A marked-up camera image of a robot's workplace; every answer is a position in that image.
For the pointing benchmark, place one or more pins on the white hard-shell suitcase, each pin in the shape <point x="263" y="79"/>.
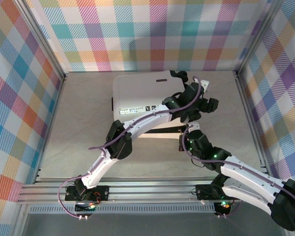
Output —
<point x="137" y="91"/>

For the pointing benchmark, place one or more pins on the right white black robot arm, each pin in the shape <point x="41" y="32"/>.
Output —
<point x="245" y="172"/>

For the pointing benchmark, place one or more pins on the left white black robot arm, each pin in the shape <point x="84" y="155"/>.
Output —
<point x="147" y="123"/>

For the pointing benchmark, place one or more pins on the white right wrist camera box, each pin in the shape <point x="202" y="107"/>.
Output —
<point x="195" y="126"/>

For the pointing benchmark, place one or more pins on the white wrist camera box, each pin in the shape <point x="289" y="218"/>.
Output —
<point x="205" y="85"/>
<point x="195" y="126"/>

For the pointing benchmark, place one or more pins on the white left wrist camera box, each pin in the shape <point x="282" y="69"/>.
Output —
<point x="205" y="85"/>

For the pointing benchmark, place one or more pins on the aluminium table side rail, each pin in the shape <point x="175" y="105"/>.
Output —
<point x="244" y="93"/>
<point x="54" y="110"/>

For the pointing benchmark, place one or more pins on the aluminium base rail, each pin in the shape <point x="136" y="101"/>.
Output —
<point x="150" y="193"/>

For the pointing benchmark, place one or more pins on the aluminium frame post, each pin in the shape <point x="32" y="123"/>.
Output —
<point x="41" y="37"/>
<point x="258" y="37"/>

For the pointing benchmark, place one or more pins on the aluminium front frame leg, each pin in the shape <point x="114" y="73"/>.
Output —
<point x="17" y="231"/>

